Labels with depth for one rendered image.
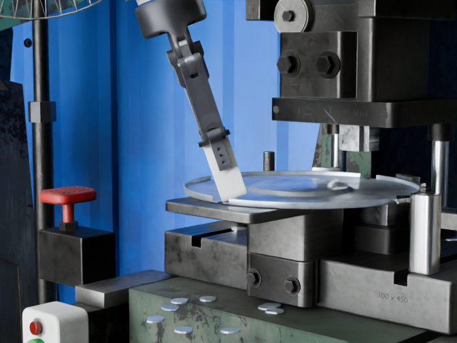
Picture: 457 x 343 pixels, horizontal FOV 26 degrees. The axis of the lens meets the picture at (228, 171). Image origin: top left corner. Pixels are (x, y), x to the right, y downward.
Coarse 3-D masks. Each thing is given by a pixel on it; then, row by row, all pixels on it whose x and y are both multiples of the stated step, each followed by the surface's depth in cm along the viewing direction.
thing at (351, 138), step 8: (344, 128) 130; (352, 128) 129; (360, 128) 128; (368, 128) 128; (376, 128) 129; (344, 136) 130; (352, 136) 129; (360, 136) 128; (368, 136) 128; (376, 136) 129; (344, 144) 130; (352, 144) 129; (360, 144) 128; (368, 144) 128; (376, 144) 129
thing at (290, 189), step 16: (208, 176) 130; (256, 176) 135; (272, 176) 135; (288, 176) 135; (304, 176) 135; (320, 176) 135; (336, 176) 135; (352, 176) 134; (384, 176) 130; (192, 192) 116; (208, 192) 120; (256, 192) 119; (272, 192) 117; (288, 192) 117; (304, 192) 116; (320, 192) 117; (336, 192) 117; (352, 192) 120; (368, 192) 120; (384, 192) 120; (400, 192) 120; (416, 192) 116; (288, 208) 108; (304, 208) 108; (320, 208) 108; (336, 208) 108
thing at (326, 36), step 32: (288, 0) 125; (320, 0) 123; (352, 0) 120; (288, 32) 123; (320, 32) 120; (352, 32) 119; (384, 32) 120; (416, 32) 125; (288, 64) 122; (320, 64) 118; (352, 64) 120; (384, 64) 120; (416, 64) 125; (288, 96) 124; (320, 96) 121; (352, 96) 120; (384, 96) 121; (416, 96) 126
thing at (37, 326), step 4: (36, 320) 124; (40, 320) 124; (32, 324) 124; (36, 324) 123; (40, 324) 123; (44, 324) 123; (32, 328) 124; (36, 328) 123; (40, 328) 123; (44, 328) 123; (32, 332) 124; (36, 332) 123; (40, 332) 123; (44, 332) 124; (40, 336) 124
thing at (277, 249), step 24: (216, 216) 109; (240, 216) 106; (264, 216) 106; (288, 216) 110; (312, 216) 116; (336, 216) 120; (264, 240) 120; (288, 240) 118; (312, 240) 117; (336, 240) 120; (264, 264) 121; (288, 264) 118; (312, 264) 117; (264, 288) 121; (288, 288) 117; (312, 288) 117
